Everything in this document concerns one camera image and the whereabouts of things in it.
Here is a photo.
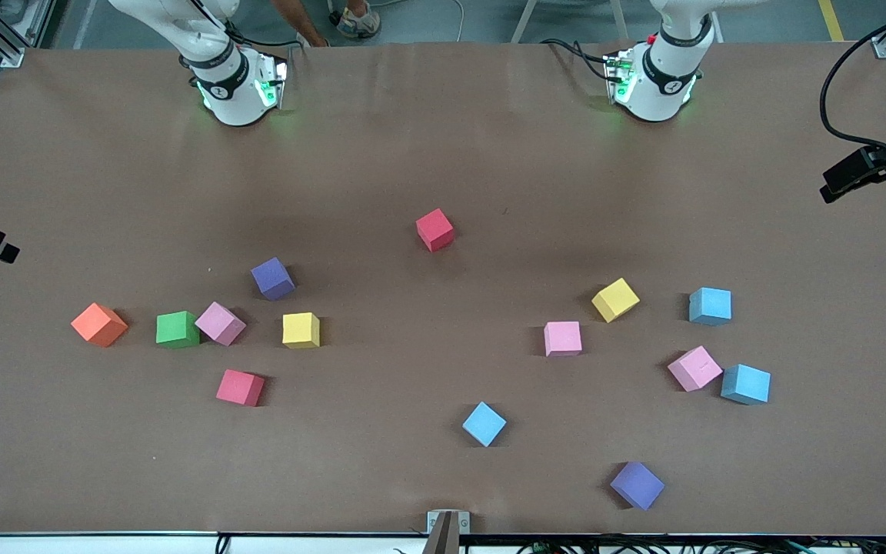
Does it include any brown table cover sheet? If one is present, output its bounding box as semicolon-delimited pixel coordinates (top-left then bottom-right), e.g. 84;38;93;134
0;42;886;536

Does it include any pink foam block with slit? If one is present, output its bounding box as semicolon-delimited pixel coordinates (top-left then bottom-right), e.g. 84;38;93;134
667;345;724;393

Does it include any purple foam block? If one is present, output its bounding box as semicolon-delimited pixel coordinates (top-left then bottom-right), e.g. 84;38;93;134
609;461;666;512
250;257;296;302

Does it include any yellow foam block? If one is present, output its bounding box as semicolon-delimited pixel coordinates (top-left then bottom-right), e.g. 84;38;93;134
281;312;321;350
591;277;641;324

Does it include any person leg with sneaker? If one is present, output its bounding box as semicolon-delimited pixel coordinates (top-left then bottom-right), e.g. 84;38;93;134
328;0;382;41
270;0;330;49

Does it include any black left arm base cable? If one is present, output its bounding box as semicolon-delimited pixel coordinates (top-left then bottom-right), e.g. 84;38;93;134
541;37;613;82

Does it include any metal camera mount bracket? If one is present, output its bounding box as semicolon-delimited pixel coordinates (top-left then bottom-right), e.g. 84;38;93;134
421;510;471;554

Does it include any white stand leg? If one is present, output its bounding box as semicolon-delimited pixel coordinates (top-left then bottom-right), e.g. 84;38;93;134
611;0;635;41
510;0;542;44

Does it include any green foam block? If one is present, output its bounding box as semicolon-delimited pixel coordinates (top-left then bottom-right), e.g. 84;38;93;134
155;310;201;350

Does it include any blue foam block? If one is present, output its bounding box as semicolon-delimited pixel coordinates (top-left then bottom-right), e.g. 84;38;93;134
688;287;733;327
461;401;508;448
720;363;772;406

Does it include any red foam block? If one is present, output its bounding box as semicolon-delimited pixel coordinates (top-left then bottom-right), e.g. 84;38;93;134
415;208;456;253
215;369;266;408

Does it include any orange foam block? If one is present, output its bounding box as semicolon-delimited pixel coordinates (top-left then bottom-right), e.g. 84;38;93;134
70;302;129;349

